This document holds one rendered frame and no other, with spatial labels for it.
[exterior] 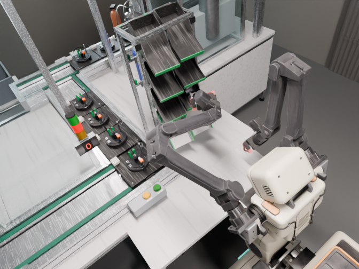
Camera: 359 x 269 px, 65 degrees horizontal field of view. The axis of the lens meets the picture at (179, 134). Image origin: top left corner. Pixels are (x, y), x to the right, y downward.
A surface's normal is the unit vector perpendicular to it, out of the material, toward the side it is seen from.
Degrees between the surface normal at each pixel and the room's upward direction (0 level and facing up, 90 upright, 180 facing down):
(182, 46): 25
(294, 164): 48
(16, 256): 0
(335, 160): 0
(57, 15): 90
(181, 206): 0
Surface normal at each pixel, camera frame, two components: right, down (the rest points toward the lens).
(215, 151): -0.11, -0.67
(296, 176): 0.36, -0.05
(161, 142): 0.63, -0.44
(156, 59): 0.10, -0.35
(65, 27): 0.60, 0.54
